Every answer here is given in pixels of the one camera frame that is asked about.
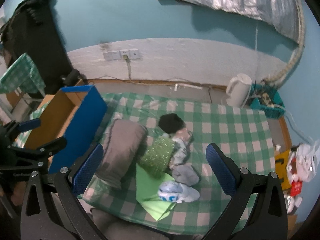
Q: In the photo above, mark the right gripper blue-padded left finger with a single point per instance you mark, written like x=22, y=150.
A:
x=84, y=168

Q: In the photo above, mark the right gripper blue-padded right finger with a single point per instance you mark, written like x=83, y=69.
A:
x=224, y=168

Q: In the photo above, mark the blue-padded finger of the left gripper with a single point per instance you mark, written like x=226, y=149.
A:
x=23, y=126
x=44, y=151

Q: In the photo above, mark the pink white plastic-wrapped bundle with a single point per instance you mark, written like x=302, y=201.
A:
x=181, y=141

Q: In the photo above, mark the white bag with blue print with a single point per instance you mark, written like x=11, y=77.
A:
x=175, y=192

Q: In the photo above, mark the grey pillow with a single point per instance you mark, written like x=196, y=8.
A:
x=122, y=142

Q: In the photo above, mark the light green foam sheet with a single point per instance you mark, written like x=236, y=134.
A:
x=147, y=194

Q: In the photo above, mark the green glittery knitted cloth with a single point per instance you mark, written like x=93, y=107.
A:
x=156, y=159

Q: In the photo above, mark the grey rolled socks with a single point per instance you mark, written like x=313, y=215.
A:
x=185, y=174

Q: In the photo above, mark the blue-edged cardboard box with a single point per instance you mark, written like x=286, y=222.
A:
x=74, y=113

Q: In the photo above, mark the checkered cloth on rack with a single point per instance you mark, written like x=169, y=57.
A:
x=22, y=74

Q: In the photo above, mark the yellow black bag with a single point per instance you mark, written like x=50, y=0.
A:
x=281, y=161

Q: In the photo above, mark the green white checkered tablecloth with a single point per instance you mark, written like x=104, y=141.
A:
x=241, y=134

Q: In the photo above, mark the black knit hat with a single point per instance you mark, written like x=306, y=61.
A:
x=171, y=123

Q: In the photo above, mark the white plastic bags pile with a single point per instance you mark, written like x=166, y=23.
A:
x=301, y=168

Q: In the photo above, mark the teal plastic basket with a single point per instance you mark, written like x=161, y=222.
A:
x=267, y=99

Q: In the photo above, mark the white electric kettle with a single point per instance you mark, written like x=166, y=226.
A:
x=238, y=90

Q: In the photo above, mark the black hanging clothes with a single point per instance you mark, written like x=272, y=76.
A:
x=32, y=29

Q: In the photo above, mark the beige insulated pipe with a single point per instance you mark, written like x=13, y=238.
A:
x=279, y=78

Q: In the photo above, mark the white wall socket strip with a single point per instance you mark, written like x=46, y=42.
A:
x=131, y=54

